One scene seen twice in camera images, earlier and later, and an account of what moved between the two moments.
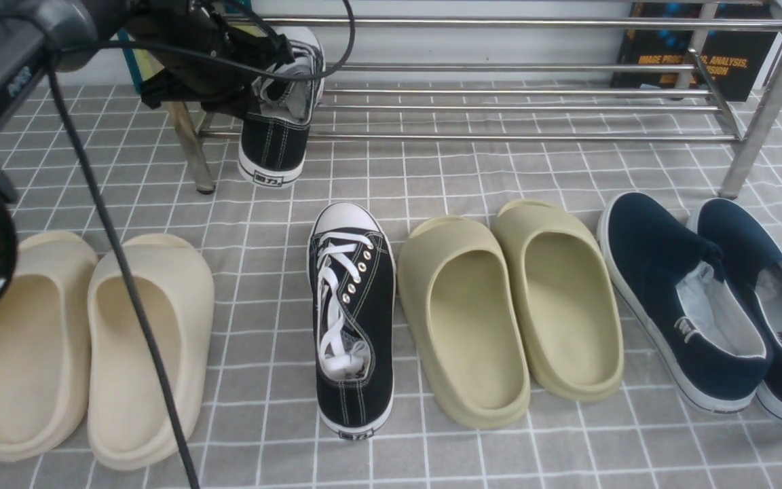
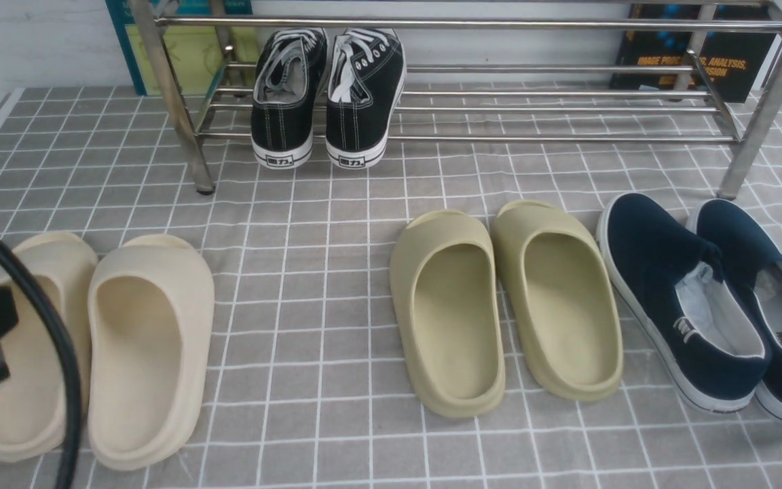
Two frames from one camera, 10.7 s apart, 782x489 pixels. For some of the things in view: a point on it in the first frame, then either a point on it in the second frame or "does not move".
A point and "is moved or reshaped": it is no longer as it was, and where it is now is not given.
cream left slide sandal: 30,370 does not move
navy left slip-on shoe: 702,327 does not move
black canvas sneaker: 354,282 -> 368,70
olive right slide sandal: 563,299 does not move
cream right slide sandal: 129,425 does not move
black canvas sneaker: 274,139 is moved or reshaped
